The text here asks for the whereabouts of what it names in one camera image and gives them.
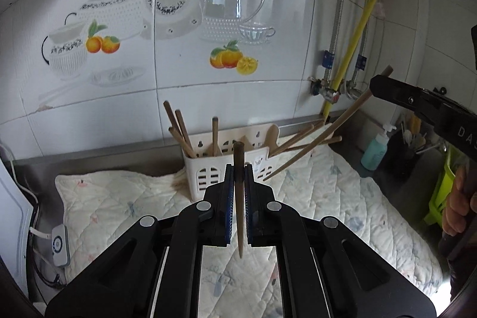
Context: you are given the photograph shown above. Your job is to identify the green soap pump bottle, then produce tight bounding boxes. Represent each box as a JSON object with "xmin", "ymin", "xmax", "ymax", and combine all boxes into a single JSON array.
[{"xmin": 360, "ymin": 122, "xmax": 397, "ymax": 171}]

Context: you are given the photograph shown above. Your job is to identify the cream plastic chopstick holder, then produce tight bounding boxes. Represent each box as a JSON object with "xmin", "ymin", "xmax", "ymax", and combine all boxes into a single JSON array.
[{"xmin": 181, "ymin": 124, "xmax": 280, "ymax": 203}]

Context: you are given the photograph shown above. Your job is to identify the metal flexible hose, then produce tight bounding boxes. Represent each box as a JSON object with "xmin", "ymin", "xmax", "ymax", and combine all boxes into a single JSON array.
[
  {"xmin": 324, "ymin": 0, "xmax": 347, "ymax": 80},
  {"xmin": 350, "ymin": 24, "xmax": 369, "ymax": 91}
]

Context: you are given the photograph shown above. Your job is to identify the white power adapter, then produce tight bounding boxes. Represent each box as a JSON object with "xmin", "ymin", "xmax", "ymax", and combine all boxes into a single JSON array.
[{"xmin": 50, "ymin": 225, "xmax": 71, "ymax": 268}]

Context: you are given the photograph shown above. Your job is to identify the light wooden chopstick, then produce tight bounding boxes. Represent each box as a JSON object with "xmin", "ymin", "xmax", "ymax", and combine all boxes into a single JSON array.
[{"xmin": 263, "ymin": 65, "xmax": 394, "ymax": 182}]

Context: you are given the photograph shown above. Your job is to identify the yellow gas hose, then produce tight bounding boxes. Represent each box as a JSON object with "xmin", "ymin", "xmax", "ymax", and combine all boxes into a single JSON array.
[{"xmin": 320, "ymin": 0, "xmax": 384, "ymax": 123}]

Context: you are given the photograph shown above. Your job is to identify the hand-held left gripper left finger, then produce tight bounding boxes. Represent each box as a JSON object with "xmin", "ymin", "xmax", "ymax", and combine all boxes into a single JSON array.
[{"xmin": 47, "ymin": 165, "xmax": 235, "ymax": 318}]

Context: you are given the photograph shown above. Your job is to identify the black utensil container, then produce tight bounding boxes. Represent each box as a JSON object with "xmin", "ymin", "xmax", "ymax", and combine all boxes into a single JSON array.
[{"xmin": 397, "ymin": 124, "xmax": 425, "ymax": 160}]

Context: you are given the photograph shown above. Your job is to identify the person's right hand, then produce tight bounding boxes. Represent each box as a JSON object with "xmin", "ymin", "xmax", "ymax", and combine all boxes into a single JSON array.
[{"xmin": 443, "ymin": 165, "xmax": 477, "ymax": 237}]

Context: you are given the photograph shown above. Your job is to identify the dark wooden chopstick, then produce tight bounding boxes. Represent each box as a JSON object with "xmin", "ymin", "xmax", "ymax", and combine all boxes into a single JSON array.
[{"xmin": 233, "ymin": 141, "xmax": 247, "ymax": 259}]

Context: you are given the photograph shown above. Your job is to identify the valve with red handle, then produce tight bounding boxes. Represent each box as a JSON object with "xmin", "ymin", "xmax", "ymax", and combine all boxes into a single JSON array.
[{"xmin": 309, "ymin": 77, "xmax": 341, "ymax": 103}]

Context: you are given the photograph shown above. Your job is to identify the white kitchen appliance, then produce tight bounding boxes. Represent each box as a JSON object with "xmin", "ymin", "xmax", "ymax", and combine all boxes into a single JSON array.
[{"xmin": 0, "ymin": 162, "xmax": 36, "ymax": 304}]

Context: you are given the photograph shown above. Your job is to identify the bunch of wooden chopsticks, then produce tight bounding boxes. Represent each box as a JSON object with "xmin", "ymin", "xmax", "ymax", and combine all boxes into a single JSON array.
[{"xmin": 164, "ymin": 100, "xmax": 342, "ymax": 158}]

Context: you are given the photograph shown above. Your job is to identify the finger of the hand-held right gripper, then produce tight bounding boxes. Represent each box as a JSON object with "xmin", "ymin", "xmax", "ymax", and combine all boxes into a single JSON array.
[{"xmin": 371, "ymin": 76, "xmax": 444, "ymax": 117}]

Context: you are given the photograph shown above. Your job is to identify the white quilted mat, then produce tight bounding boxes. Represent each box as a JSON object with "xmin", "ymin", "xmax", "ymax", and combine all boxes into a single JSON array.
[{"xmin": 55, "ymin": 143, "xmax": 444, "ymax": 318}]

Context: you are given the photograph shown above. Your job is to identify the metal pipe valve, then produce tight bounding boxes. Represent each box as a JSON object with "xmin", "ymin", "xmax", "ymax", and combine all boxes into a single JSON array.
[{"xmin": 345, "ymin": 80, "xmax": 364, "ymax": 99}]

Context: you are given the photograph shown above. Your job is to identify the white power cable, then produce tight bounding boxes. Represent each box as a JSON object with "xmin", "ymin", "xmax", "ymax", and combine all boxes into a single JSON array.
[{"xmin": 0, "ymin": 143, "xmax": 17, "ymax": 184}]

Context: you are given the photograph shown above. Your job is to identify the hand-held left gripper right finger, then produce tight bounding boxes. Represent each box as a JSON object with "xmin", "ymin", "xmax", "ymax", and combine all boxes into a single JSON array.
[{"xmin": 244, "ymin": 165, "xmax": 436, "ymax": 318}]

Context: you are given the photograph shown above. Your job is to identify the green plastic basket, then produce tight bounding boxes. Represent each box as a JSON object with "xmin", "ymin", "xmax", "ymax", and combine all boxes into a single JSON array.
[{"xmin": 425, "ymin": 147, "xmax": 461, "ymax": 225}]

